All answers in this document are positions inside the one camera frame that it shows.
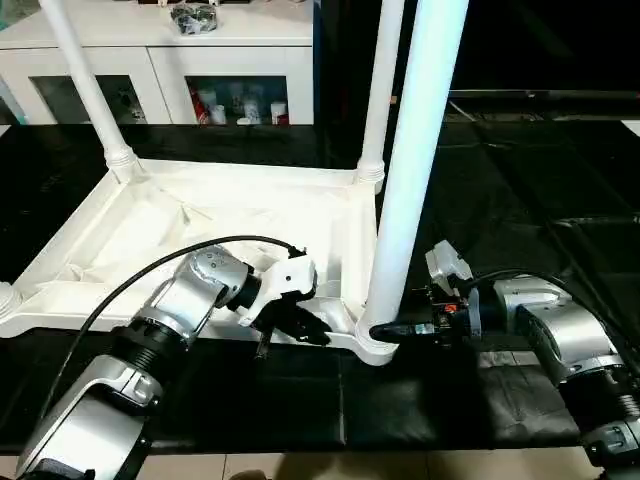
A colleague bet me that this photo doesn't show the white compartment tray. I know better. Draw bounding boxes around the white compartment tray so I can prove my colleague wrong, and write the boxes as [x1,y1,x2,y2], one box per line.
[0,155,401,368]

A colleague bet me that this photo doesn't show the black work mat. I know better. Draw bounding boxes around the black work mat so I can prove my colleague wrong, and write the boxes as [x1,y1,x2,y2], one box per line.
[0,115,640,456]

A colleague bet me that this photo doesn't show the small red bottle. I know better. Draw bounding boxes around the small red bottle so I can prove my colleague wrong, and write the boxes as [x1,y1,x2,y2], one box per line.
[192,85,211,123]

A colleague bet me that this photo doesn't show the long black bar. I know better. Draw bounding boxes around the long black bar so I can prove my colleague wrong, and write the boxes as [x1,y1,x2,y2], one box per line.
[450,90,640,107]

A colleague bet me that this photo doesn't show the white glass-door cabinet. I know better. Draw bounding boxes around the white glass-door cabinet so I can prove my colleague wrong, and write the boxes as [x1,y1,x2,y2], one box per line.
[0,0,319,126]

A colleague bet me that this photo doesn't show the silver crumpled object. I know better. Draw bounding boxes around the silver crumpled object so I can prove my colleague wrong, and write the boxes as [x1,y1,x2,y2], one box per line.
[170,3,223,35]

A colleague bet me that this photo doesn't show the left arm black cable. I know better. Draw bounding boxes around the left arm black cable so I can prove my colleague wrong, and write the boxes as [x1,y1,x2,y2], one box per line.
[40,236,306,431]

